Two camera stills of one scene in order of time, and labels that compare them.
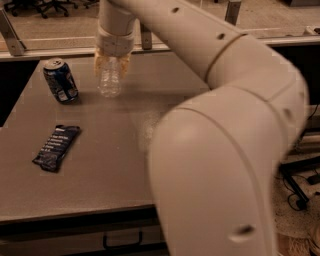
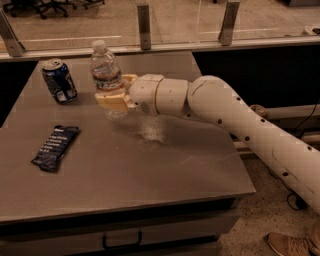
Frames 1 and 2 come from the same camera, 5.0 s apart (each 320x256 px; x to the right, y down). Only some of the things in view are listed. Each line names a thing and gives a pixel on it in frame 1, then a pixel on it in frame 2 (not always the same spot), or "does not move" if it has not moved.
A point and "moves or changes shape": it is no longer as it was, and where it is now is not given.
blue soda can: (61, 80) does not move
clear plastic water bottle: (109, 84) moves or changes shape
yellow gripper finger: (99, 62) to (115, 100)
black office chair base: (13, 5) does not move
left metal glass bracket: (10, 35) does not move
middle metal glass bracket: (146, 37) does not move
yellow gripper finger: (124, 62) to (130, 77)
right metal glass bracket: (232, 12) does not move
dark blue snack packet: (56, 146) does not move
